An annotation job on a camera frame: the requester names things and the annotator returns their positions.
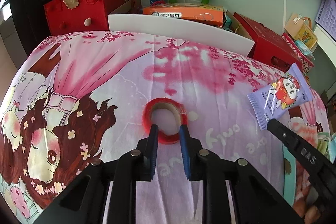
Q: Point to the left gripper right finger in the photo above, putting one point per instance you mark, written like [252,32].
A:
[203,165]

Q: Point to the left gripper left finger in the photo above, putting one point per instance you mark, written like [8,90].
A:
[133,166]

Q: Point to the large red gift box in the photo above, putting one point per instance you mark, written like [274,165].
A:
[269,48]

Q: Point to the tan yellow toy box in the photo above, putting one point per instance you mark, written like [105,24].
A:
[300,28]

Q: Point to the red patterned tin box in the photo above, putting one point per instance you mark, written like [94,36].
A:
[307,64]

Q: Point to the white shelf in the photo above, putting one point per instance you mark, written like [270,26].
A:
[325,41]

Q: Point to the white foam board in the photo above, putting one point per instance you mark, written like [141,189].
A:
[181,29]

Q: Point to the green microfiber cloth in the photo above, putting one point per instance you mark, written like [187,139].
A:
[323,144]

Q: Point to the purple perforated basket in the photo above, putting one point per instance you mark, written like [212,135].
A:
[326,17]

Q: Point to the purple snack packet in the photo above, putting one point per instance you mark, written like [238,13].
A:
[288,91]

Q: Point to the light blue tissue pack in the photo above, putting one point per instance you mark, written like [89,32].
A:
[304,49]

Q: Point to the orange flat box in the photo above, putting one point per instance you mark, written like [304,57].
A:
[198,12]

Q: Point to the red tape roll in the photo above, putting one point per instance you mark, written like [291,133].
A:
[168,115]

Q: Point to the pink white fluffy towel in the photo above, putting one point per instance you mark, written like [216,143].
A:
[309,133]

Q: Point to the black cabinet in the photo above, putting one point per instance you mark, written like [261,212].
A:
[30,22]

